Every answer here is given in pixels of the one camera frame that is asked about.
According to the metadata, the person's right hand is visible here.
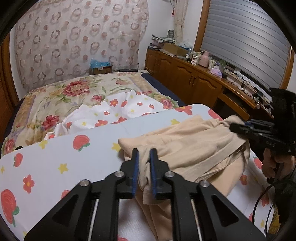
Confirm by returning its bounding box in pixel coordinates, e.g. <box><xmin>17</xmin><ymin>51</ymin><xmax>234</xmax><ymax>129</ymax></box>
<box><xmin>261</xmin><ymin>148</ymin><xmax>295</xmax><ymax>179</ymax></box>

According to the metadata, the white strawberry flower board cover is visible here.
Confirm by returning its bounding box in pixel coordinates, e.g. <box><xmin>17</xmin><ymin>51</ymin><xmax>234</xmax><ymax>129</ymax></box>
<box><xmin>0</xmin><ymin>89</ymin><xmax>282</xmax><ymax>241</ymax></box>

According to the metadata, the grey window roller blind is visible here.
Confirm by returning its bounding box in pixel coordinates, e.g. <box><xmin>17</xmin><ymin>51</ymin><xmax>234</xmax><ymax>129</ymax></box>
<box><xmin>201</xmin><ymin>0</ymin><xmax>290</xmax><ymax>88</ymax></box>

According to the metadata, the peach printed t-shirt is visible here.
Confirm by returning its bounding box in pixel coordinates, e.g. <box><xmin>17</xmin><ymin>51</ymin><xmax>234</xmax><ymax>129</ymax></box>
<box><xmin>118</xmin><ymin>115</ymin><xmax>250</xmax><ymax>240</ymax></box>

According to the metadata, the cardboard box on sideboard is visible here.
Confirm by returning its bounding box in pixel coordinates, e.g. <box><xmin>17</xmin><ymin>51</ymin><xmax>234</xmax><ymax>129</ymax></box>
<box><xmin>163</xmin><ymin>43</ymin><xmax>188</xmax><ymax>57</ymax></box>

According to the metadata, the wooden louvered wardrobe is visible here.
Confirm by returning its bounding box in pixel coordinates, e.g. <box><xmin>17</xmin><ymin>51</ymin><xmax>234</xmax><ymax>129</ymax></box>
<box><xmin>0</xmin><ymin>34</ymin><xmax>20</xmax><ymax>130</ymax></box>

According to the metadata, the wooden sideboard cabinet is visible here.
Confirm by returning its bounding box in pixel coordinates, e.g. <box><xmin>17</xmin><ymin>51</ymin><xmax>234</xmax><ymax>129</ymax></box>
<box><xmin>145</xmin><ymin>49</ymin><xmax>272</xmax><ymax>121</ymax></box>

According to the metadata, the pink circle pattern curtain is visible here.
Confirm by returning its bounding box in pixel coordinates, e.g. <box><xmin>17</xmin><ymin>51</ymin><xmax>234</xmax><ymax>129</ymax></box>
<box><xmin>14</xmin><ymin>1</ymin><xmax>149</xmax><ymax>91</ymax></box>

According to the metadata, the cardboard box with blue items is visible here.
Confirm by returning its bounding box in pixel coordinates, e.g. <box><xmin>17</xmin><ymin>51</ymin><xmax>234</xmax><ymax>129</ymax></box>
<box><xmin>89</xmin><ymin>59</ymin><xmax>112</xmax><ymax>75</ymax></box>

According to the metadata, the floral quilt bedspread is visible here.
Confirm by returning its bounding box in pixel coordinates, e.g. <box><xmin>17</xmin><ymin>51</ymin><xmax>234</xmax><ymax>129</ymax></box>
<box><xmin>1</xmin><ymin>72</ymin><xmax>184</xmax><ymax>156</ymax></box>

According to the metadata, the pink thermos jug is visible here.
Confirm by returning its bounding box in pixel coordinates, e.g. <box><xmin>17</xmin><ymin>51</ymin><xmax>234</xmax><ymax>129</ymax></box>
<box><xmin>199</xmin><ymin>51</ymin><xmax>209</xmax><ymax>68</ymax></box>

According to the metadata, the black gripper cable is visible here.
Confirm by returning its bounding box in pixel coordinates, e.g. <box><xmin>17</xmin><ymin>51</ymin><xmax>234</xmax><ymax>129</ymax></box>
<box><xmin>252</xmin><ymin>178</ymin><xmax>285</xmax><ymax>235</ymax></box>

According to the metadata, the stack of folded cloths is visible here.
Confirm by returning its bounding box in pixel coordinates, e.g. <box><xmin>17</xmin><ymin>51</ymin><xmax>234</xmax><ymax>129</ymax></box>
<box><xmin>149</xmin><ymin>35</ymin><xmax>176</xmax><ymax>49</ymax></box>

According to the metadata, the beige tied side curtain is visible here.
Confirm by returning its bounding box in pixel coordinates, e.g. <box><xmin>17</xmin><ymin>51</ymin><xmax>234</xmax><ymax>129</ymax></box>
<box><xmin>174</xmin><ymin>0</ymin><xmax>188</xmax><ymax>43</ymax></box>

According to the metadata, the purple tissue pack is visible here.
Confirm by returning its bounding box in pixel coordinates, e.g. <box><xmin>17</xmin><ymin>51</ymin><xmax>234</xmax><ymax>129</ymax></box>
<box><xmin>210</xmin><ymin>65</ymin><xmax>222</xmax><ymax>78</ymax></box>

